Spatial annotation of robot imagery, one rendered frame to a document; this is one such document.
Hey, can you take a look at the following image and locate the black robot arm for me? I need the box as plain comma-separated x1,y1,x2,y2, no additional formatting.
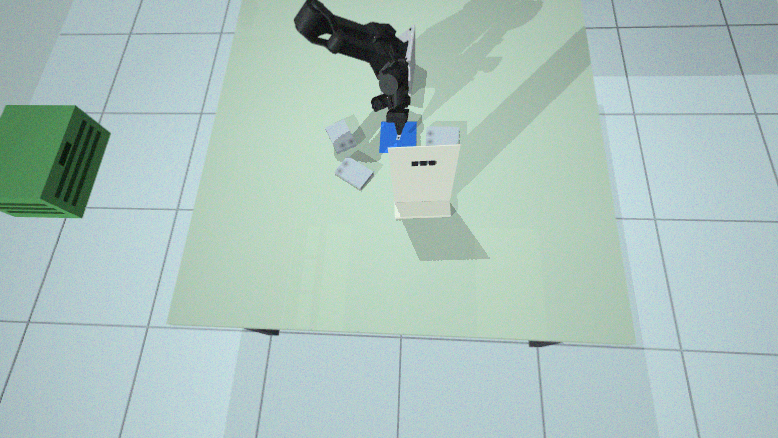
294,0,409,112

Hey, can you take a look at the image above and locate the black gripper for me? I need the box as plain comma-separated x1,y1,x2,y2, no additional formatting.
386,86,411,135

